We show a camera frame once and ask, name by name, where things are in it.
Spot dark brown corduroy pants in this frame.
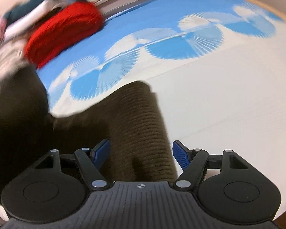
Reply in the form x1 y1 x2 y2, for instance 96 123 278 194
0 67 177 195

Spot red folded blanket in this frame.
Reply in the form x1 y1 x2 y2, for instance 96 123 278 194
24 2 104 69

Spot blue and white bed sheet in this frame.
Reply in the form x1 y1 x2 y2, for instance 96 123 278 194
38 0 286 214

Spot white folded quilt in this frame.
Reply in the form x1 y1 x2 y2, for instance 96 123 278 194
0 0 67 92

